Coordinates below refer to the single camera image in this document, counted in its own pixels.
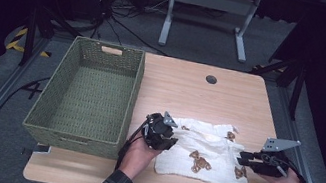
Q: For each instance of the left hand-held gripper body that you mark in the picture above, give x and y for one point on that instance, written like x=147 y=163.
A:
x=156 y=127

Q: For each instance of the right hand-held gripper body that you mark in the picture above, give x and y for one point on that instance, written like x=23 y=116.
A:
x=269 y=166

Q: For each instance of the white bear-print cloth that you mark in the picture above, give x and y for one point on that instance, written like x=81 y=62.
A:
x=208 y=147

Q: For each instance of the green woven basket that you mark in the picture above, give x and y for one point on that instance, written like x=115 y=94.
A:
x=96 y=93

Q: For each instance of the person's left hand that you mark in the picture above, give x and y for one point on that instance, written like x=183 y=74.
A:
x=135 y=157

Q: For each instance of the black metal stand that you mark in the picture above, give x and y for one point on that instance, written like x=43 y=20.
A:
x=29 y=37
x=296 y=91

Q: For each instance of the white metal desk frame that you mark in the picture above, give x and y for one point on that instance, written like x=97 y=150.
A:
x=212 y=0

